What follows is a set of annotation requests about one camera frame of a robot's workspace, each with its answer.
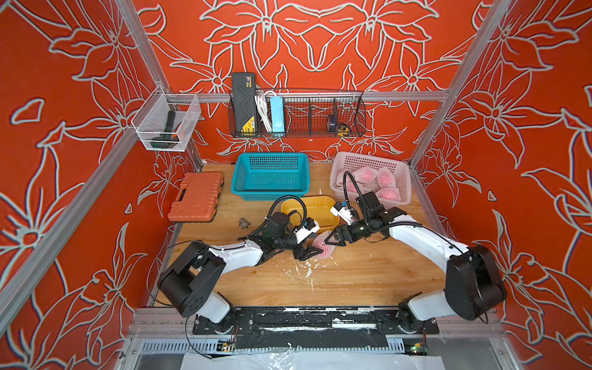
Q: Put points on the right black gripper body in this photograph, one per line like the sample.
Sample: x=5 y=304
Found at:
x=358 y=230

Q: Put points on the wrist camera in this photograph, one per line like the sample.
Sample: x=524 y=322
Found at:
x=345 y=211
x=309 y=227

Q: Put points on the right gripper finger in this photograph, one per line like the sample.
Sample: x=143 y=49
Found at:
x=346 y=239
x=333 y=239

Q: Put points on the yellow tape measure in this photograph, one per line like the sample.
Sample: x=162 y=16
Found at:
x=343 y=131

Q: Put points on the light blue power bank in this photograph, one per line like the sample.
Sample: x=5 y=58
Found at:
x=277 y=115

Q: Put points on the black rectangular device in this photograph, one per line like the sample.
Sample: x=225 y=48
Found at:
x=245 y=110

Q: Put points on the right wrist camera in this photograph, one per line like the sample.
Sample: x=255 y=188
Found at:
x=345 y=211

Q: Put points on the clear acrylic wall box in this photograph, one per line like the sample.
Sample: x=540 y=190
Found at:
x=151 y=118

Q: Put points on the orange tool case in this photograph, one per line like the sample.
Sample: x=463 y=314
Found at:
x=197 y=198

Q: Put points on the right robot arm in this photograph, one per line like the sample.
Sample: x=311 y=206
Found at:
x=473 y=283

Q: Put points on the dark green tool handle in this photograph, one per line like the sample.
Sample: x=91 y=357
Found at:
x=166 y=139

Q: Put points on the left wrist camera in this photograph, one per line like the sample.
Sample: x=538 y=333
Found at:
x=309 y=227

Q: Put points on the pink plastic basket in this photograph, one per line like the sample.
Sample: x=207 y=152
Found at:
x=346 y=161

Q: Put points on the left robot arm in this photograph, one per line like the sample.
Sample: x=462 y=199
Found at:
x=189 y=282

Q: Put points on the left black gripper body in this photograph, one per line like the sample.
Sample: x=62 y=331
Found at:
x=287 y=242

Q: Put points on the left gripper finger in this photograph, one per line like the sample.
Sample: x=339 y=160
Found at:
x=312 y=252
x=301 y=254

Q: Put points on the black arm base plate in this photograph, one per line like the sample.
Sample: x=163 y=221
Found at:
x=383 y=319

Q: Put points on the black wire wall basket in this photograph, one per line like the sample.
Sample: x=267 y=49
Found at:
x=308 y=113

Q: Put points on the teal plastic basket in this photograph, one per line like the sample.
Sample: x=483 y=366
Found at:
x=267 y=177

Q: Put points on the small grey metal part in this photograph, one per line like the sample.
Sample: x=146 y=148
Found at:
x=244 y=224

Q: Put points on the yellow plastic tray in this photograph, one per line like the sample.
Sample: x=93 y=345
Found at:
x=318 y=208

